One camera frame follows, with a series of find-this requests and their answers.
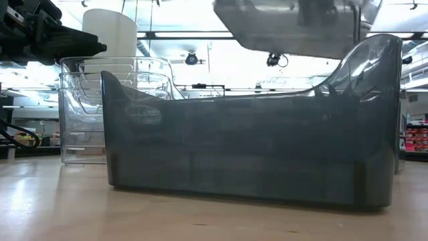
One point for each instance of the smoky grey plastic bin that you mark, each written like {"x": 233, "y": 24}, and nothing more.
{"x": 234, "y": 150}
{"x": 267, "y": 30}

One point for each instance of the black aluminium table frame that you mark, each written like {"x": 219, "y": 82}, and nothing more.
{"x": 36, "y": 151}

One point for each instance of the black round hanging device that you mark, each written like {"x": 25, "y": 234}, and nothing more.
{"x": 273, "y": 59}
{"x": 191, "y": 58}

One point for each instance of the shelf with red goods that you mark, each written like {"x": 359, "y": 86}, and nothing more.
{"x": 416, "y": 139}

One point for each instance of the cluttered background bench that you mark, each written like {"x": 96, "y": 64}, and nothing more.
{"x": 30, "y": 137}

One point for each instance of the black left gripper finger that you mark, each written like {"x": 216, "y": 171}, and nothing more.
{"x": 77, "y": 52}
{"x": 70, "y": 36}

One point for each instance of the white lamp with wooden base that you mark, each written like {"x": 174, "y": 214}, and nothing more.
{"x": 110, "y": 33}

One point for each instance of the clear plastic bin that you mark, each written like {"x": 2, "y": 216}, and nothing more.
{"x": 72, "y": 65}
{"x": 77, "y": 147}

